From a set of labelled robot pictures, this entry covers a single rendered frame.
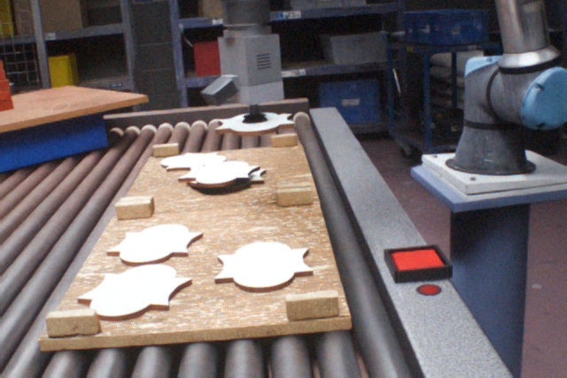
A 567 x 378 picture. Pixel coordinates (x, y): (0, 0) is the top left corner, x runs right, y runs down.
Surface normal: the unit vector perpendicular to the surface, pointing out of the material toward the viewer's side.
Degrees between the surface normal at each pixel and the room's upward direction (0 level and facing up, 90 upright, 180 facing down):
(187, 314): 0
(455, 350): 0
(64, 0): 90
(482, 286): 90
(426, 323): 0
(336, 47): 96
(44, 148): 90
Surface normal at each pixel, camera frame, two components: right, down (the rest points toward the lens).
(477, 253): -0.55, 0.26
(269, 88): 0.56, 0.18
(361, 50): 0.24, 0.35
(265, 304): -0.07, -0.96
